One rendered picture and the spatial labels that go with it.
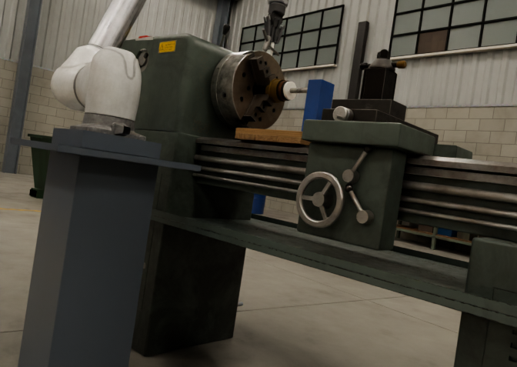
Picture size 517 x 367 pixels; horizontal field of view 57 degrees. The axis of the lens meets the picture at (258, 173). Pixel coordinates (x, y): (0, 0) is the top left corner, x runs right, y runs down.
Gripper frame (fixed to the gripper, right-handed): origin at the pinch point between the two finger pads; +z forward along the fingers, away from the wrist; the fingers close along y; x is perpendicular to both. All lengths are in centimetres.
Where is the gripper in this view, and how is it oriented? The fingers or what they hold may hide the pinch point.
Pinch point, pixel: (269, 50)
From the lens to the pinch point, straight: 219.1
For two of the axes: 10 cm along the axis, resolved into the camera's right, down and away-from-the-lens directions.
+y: 6.6, 1.3, 7.4
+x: -7.3, -1.2, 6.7
